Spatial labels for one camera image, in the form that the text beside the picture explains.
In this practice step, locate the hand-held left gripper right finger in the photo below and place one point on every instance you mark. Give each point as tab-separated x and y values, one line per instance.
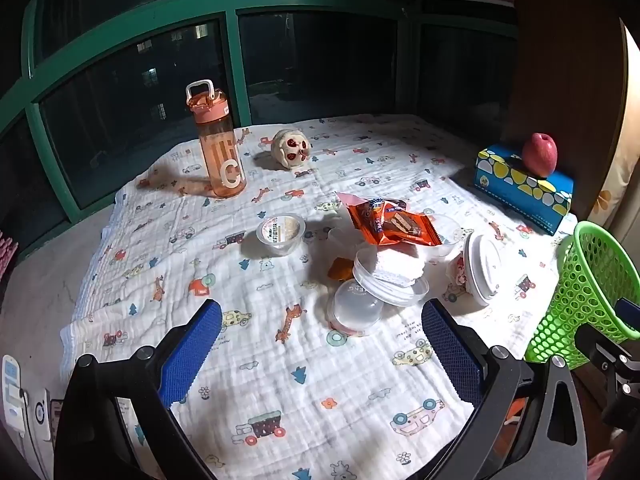
452	350

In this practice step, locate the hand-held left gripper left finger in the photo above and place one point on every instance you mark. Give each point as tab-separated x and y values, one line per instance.
192	350

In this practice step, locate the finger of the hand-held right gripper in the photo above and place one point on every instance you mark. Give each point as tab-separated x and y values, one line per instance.
630	315
617	365

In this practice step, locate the green plastic mesh basket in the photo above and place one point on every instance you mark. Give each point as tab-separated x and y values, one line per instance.
585	280

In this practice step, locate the paper cup with white lid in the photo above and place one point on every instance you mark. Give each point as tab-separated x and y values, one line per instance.
480	265

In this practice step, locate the wide clear plastic container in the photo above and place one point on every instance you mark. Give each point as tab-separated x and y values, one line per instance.
395	270

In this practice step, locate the small orange scrap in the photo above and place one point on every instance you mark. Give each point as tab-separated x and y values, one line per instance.
341	267

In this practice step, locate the clear jelly cup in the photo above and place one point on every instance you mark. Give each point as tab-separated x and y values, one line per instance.
280	235

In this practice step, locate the orange snack wrapper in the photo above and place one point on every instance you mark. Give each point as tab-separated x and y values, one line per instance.
370	220

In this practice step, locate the small clear plastic cup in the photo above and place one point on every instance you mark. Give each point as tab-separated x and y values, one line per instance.
342	240

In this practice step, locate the printed white blanket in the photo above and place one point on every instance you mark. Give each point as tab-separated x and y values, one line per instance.
280	385

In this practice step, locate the floral pillow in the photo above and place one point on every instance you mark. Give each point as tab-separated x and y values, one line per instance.
625	170

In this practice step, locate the blue tissue box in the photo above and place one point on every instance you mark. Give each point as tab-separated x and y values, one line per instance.
520	195

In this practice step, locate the white charger device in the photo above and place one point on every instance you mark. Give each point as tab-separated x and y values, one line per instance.
12	385

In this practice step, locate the red apple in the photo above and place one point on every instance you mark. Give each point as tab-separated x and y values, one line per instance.
540	155

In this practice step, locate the orange water bottle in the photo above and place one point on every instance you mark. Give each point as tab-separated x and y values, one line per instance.
220	160

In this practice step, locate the pink bumpy object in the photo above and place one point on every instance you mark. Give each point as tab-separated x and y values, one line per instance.
6	255

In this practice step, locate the white skull toy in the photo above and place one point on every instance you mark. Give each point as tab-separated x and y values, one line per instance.
290	150

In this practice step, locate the brown wooden panel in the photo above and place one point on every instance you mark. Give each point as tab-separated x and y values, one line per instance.
565	60

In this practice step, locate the green window frame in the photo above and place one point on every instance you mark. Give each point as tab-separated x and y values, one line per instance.
230	35

